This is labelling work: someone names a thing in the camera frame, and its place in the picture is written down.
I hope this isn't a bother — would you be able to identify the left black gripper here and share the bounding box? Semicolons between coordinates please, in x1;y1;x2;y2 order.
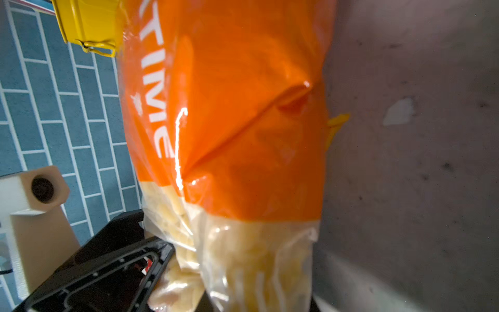
15;210;175;311

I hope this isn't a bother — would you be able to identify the orange macaroni bag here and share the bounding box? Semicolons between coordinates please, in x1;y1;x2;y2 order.
117;1;337;311

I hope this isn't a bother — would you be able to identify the red fusilli bag left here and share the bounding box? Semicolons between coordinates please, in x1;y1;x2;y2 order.
141;259;153;275

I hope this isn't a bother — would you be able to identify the yellow pencil cup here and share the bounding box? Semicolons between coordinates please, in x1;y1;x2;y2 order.
52;0;119;58

